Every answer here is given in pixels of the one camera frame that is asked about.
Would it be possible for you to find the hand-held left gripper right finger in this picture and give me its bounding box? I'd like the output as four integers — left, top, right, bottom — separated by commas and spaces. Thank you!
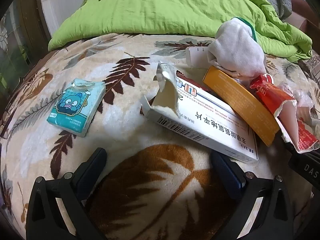
207, 150, 294, 240

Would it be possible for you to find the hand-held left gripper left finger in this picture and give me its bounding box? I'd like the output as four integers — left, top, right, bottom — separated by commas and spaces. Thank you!
26, 147, 108, 240

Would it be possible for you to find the torn white medicine box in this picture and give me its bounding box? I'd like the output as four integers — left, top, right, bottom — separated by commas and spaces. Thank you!
140, 62, 259, 164

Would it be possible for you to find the teal cartoon tissue pack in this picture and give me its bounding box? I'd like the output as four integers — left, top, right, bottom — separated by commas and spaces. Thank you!
47, 78, 105, 137

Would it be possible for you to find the clear plastic wrapper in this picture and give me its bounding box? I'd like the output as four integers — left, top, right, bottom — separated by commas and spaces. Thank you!
280, 82, 320, 128

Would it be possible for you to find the orange cardboard box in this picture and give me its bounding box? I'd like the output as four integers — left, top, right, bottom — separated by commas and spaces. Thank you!
202, 66, 280, 147

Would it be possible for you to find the torn red paper packet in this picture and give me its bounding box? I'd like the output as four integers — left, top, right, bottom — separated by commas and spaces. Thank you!
250, 74, 320, 154

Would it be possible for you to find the white paper tube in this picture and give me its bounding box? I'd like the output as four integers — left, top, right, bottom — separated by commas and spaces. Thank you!
185, 46, 213, 69

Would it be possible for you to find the leaf print fleece blanket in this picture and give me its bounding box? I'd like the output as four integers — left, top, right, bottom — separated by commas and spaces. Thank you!
0, 32, 320, 240

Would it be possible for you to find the dark wooden cabinet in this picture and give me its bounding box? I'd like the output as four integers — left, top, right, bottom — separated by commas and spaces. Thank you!
0, 0, 50, 85

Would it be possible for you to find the brown padded headboard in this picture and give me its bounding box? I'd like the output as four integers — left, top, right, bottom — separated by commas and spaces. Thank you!
287, 0, 320, 30

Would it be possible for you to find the green quilt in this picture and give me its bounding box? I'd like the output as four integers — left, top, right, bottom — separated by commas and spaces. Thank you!
47, 0, 313, 63

